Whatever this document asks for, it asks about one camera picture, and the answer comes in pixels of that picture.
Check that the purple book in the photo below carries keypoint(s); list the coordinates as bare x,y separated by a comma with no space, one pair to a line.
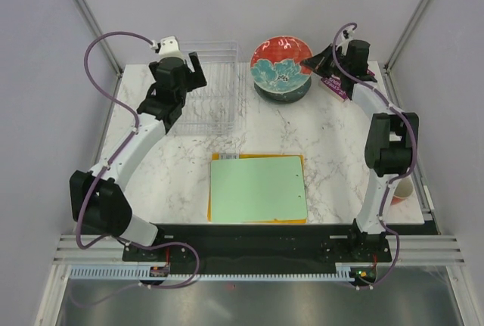
333,85

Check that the red and teal plate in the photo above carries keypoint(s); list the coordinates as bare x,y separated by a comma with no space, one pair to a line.
276,64

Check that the orange plastic cup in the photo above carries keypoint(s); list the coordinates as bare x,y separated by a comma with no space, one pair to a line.
403,191

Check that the light green cutting board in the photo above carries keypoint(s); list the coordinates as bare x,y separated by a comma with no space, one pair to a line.
257,189

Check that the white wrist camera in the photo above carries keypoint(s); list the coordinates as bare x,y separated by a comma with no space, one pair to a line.
346,36
167,47

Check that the aluminium front rail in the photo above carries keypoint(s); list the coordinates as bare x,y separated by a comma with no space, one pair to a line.
410,250

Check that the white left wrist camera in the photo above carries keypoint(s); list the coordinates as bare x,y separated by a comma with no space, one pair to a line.
167,47

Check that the grey-green plate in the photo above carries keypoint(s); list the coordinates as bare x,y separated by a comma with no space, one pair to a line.
281,96

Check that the right aluminium frame post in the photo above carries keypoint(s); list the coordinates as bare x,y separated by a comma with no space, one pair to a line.
407,32

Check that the white cable duct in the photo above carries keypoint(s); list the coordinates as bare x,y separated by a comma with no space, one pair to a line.
139,272

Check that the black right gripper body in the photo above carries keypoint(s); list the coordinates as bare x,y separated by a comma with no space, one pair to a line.
333,67

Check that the aluminium frame post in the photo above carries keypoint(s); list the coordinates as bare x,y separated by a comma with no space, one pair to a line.
94,28
407,32

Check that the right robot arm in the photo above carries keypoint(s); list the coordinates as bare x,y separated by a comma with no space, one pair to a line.
391,146

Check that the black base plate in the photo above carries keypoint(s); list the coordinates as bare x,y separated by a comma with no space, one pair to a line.
175,234

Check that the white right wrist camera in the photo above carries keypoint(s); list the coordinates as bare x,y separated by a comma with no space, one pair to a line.
346,36

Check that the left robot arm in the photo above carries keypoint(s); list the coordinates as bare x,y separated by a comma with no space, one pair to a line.
97,196

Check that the left aluminium frame post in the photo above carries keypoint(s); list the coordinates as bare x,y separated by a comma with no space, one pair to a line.
94,28

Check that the white wire dish rack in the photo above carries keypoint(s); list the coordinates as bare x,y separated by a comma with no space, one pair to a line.
211,110

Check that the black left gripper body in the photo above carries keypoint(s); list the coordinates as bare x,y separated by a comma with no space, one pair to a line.
192,82

